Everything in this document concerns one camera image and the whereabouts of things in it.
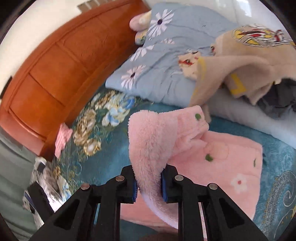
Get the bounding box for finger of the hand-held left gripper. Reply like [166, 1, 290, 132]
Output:
[27, 182, 55, 217]

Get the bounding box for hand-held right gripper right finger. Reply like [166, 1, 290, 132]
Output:
[161, 164, 269, 241]

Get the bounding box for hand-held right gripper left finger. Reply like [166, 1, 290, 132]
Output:
[30, 165, 139, 241]

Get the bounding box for pink fleece floral garment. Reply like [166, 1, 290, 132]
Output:
[120, 105, 264, 229]

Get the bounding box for clutter beside bed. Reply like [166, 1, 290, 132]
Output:
[23, 158, 70, 223]

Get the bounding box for teal floral bedsheet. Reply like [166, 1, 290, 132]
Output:
[52, 86, 296, 241]

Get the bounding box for pink checked cloth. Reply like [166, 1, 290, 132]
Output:
[55, 123, 73, 158]

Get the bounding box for blue-grey daisy quilt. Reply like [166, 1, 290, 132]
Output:
[105, 2, 296, 149]

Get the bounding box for wooden headboard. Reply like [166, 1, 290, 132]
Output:
[0, 0, 151, 163]

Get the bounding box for cream cartoon print garment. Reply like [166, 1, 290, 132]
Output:
[178, 51, 201, 79]

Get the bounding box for dark grey garment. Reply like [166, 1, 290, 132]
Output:
[243, 79, 296, 120]

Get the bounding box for yellow floral pillow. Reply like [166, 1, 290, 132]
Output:
[134, 30, 148, 45]

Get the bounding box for beige cartoon print sweater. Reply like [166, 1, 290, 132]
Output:
[190, 23, 296, 123]

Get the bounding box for pink floral pillow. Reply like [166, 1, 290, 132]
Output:
[129, 11, 152, 32]

